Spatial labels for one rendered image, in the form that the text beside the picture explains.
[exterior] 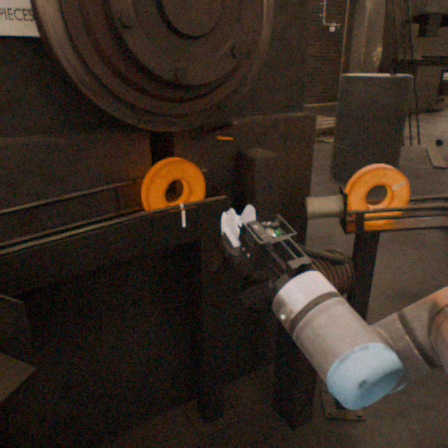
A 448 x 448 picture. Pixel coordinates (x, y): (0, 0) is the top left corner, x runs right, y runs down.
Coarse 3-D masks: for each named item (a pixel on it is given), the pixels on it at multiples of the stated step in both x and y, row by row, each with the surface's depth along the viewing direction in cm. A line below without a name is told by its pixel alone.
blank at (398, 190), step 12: (372, 168) 94; (384, 168) 94; (360, 180) 95; (372, 180) 95; (384, 180) 95; (396, 180) 95; (348, 192) 96; (360, 192) 96; (396, 192) 96; (408, 192) 96; (348, 204) 97; (360, 204) 97; (384, 204) 98; (396, 204) 97
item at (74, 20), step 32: (64, 0) 63; (96, 0) 64; (96, 32) 65; (256, 32) 82; (96, 64) 69; (128, 64) 69; (128, 96) 73; (160, 96) 75; (192, 96) 78; (224, 96) 83
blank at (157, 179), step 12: (156, 168) 86; (168, 168) 86; (180, 168) 88; (192, 168) 90; (144, 180) 87; (156, 180) 85; (168, 180) 87; (192, 180) 91; (204, 180) 93; (144, 192) 86; (156, 192) 86; (192, 192) 92; (204, 192) 94; (144, 204) 88; (156, 204) 87; (168, 204) 89
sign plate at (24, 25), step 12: (0, 0) 71; (12, 0) 72; (24, 0) 72; (0, 12) 71; (12, 12) 72; (24, 12) 73; (0, 24) 72; (12, 24) 73; (24, 24) 74; (36, 36) 76
